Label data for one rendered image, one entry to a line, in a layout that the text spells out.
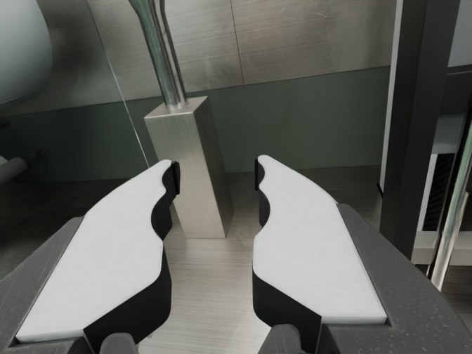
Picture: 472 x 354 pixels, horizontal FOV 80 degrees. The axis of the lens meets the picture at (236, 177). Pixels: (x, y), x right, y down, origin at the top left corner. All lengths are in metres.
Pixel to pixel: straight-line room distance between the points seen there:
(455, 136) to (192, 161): 0.37
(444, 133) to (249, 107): 0.50
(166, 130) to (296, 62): 0.34
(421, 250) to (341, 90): 0.45
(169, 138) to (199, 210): 0.16
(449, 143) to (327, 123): 0.46
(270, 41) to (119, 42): 0.36
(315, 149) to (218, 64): 0.31
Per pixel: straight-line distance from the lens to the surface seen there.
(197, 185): 0.53
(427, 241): 0.35
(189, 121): 0.47
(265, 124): 0.73
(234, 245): 0.58
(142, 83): 0.79
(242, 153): 0.78
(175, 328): 0.50
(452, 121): 0.29
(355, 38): 0.69
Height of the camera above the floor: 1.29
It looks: 30 degrees down
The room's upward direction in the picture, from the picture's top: 12 degrees counter-clockwise
